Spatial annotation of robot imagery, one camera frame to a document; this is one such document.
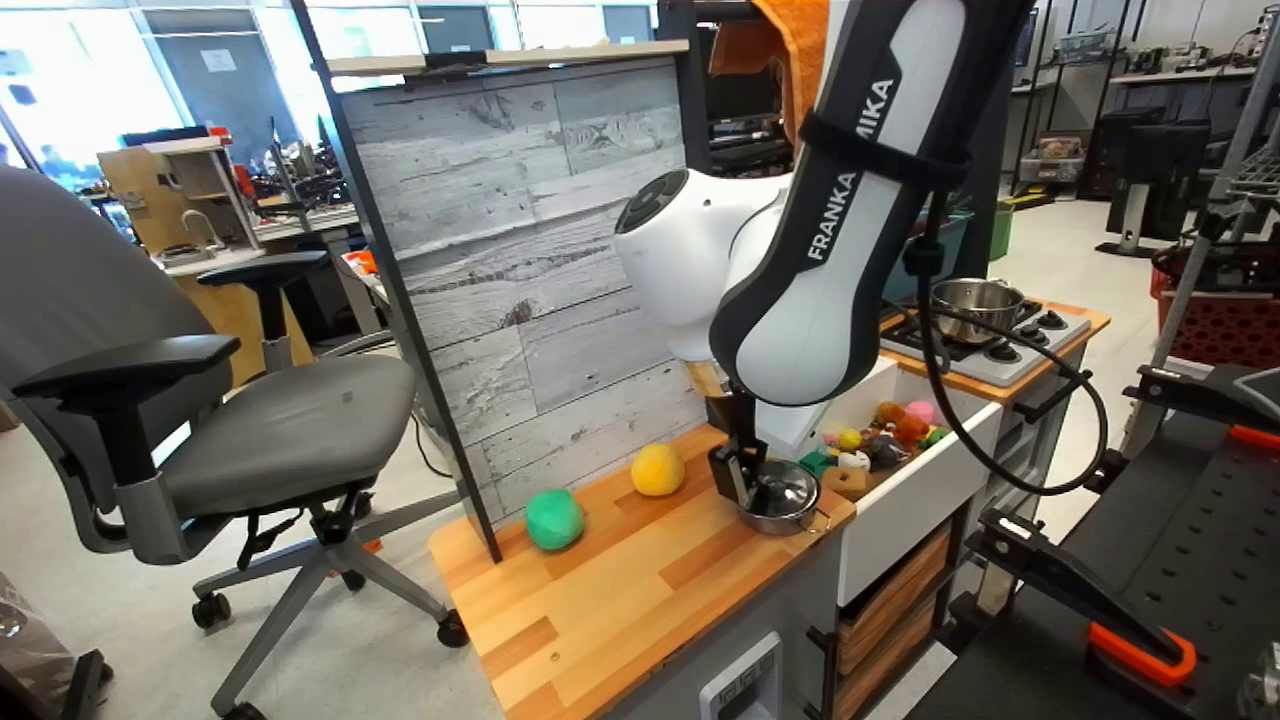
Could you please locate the white toy sink basin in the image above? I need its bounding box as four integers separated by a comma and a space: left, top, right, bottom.
805, 379, 1007, 612

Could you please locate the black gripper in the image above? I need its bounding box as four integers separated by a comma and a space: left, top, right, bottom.
699, 379, 778, 520

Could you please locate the orange toy food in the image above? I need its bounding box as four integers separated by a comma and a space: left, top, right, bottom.
866, 399, 933, 450

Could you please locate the grey office chair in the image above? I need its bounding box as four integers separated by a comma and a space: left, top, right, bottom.
0, 163, 475, 720

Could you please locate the orange clamp handle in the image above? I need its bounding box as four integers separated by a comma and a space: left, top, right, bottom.
1083, 616, 1202, 698

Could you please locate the yellow ball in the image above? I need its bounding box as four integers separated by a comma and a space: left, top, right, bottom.
629, 441, 691, 504

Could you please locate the green ball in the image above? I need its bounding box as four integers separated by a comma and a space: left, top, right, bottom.
520, 483, 591, 559

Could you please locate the light wooden cabinet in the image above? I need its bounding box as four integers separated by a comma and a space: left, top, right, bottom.
90, 130, 263, 265

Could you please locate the red mesh crate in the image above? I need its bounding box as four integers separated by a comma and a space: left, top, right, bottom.
1146, 284, 1280, 372

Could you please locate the grey toy stove panel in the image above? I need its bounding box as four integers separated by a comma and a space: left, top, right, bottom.
874, 296, 1096, 395

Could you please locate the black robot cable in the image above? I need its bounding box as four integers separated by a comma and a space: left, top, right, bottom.
901, 183, 1116, 501

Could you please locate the black workbench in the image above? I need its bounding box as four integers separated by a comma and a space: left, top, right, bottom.
902, 357, 1280, 720

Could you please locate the silver cooking pot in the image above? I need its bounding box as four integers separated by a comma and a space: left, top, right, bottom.
927, 275, 1032, 350

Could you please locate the wooden toy kitchen unit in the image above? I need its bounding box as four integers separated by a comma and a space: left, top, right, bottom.
427, 296, 1116, 720

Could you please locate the grey wood backdrop panel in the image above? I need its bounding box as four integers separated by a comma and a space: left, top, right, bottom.
331, 52, 718, 529

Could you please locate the wooden shelf board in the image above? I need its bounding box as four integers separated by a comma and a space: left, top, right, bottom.
322, 37, 696, 79

